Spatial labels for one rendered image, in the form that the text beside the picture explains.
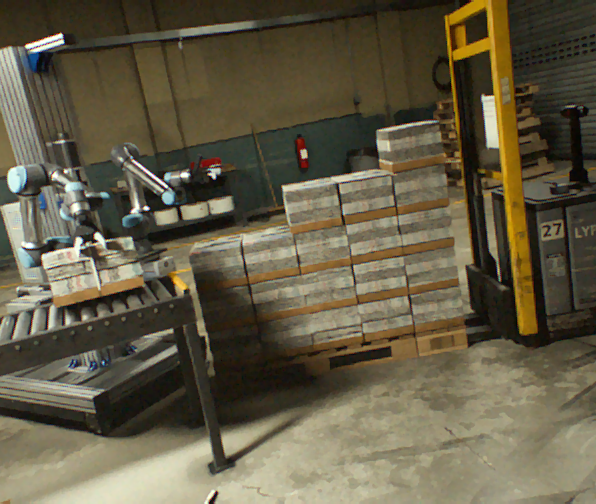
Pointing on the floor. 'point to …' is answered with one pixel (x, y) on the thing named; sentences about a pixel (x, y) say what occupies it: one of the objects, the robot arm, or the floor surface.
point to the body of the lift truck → (577, 252)
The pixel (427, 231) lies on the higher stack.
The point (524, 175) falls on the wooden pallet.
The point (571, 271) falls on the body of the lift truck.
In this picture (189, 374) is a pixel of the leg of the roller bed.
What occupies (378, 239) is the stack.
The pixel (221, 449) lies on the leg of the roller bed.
